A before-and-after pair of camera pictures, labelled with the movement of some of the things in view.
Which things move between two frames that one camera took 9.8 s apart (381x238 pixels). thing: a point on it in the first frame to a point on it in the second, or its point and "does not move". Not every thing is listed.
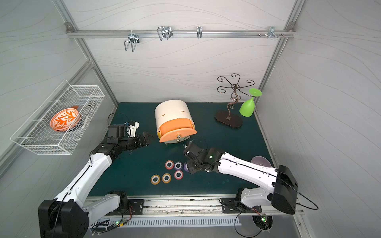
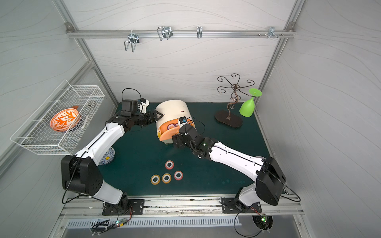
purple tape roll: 178,165 to 170,126
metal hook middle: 164,31 does not move
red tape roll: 178,175 does not move
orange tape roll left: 155,179 does not move
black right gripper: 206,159 to 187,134
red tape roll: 169,164 does not move
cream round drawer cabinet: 174,121 does not move
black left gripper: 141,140 to 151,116
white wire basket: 57,125 does not move
